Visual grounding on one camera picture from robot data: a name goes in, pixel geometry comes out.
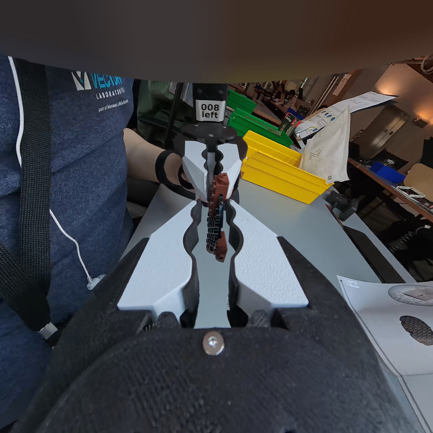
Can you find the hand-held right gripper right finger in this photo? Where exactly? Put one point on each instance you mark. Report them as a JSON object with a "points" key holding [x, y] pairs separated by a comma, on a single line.
{"points": [[267, 270]]}

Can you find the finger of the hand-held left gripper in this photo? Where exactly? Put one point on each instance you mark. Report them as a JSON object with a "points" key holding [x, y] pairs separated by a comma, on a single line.
{"points": [[232, 162], [193, 162]]}

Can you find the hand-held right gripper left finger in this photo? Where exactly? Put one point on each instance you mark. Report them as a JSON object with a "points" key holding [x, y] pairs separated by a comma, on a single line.
{"points": [[159, 270]]}

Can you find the brown and black brick assembly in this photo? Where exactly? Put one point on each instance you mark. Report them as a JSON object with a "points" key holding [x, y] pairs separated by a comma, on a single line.
{"points": [[216, 216]]}

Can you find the person's left forearm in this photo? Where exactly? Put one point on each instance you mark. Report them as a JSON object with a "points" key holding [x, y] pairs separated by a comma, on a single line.
{"points": [[142, 159]]}

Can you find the black desk clamp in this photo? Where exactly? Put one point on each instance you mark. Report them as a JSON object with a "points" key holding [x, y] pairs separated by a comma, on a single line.
{"points": [[343, 204]]}

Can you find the person's left hand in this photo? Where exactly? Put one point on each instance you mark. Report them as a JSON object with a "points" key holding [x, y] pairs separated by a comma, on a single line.
{"points": [[174, 169]]}

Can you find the small green plastic bin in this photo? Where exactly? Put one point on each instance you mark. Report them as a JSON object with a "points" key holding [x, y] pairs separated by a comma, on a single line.
{"points": [[240, 99]]}

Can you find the small yellow plastic bin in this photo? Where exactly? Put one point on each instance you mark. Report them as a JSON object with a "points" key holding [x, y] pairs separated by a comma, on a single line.
{"points": [[267, 143]]}

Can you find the large green plastic bin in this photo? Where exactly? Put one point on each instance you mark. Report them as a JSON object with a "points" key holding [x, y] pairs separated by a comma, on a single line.
{"points": [[253, 123]]}

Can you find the large yellow plastic bin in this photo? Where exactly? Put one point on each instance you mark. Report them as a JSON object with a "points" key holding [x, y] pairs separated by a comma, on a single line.
{"points": [[284, 179]]}

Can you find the small red and green box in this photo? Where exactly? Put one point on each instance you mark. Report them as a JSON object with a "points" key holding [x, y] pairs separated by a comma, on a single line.
{"points": [[289, 123]]}

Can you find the white numbered paper bag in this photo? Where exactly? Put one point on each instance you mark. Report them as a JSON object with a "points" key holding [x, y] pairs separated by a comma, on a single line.
{"points": [[330, 152]]}

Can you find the person's blue shirt torso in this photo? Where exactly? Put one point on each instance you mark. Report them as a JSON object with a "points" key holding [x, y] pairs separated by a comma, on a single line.
{"points": [[88, 189]]}

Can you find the brick instruction booklet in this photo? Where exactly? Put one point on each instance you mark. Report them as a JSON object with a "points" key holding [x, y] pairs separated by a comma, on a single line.
{"points": [[382, 324]]}

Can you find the unfolded printed leaflet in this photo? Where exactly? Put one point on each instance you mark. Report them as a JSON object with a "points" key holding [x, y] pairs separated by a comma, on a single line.
{"points": [[358, 103]]}

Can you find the long wooden table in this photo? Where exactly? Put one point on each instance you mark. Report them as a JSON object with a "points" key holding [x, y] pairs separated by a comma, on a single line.
{"points": [[402, 196]]}

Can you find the blue plastic bin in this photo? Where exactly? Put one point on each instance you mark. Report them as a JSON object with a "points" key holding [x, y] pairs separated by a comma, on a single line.
{"points": [[387, 171]]}

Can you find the grey metal door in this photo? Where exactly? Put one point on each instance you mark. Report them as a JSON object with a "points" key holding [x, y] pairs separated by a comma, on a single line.
{"points": [[385, 132]]}

